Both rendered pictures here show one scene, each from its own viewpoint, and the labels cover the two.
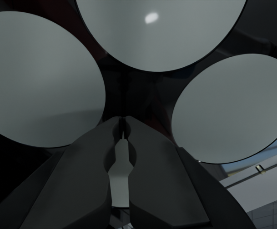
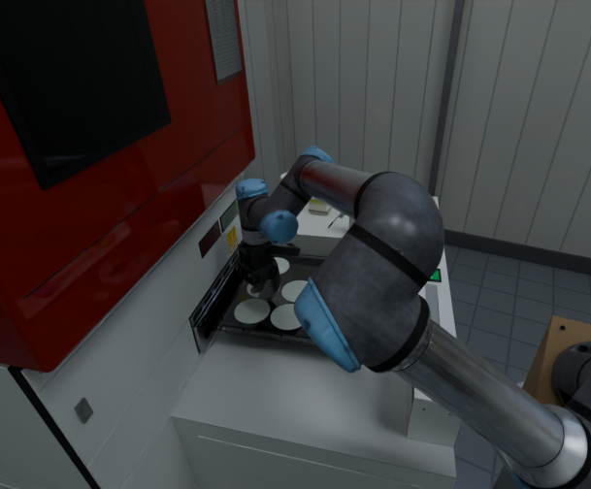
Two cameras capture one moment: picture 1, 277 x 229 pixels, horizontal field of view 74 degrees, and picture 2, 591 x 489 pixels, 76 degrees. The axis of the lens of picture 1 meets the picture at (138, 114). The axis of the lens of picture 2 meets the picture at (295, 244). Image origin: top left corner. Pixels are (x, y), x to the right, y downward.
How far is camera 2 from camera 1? 1.05 m
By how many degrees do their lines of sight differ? 79
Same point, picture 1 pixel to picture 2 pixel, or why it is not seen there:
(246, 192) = (255, 408)
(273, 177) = (277, 409)
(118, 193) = (242, 313)
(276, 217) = not seen: outside the picture
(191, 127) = (279, 311)
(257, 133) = (290, 324)
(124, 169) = (253, 309)
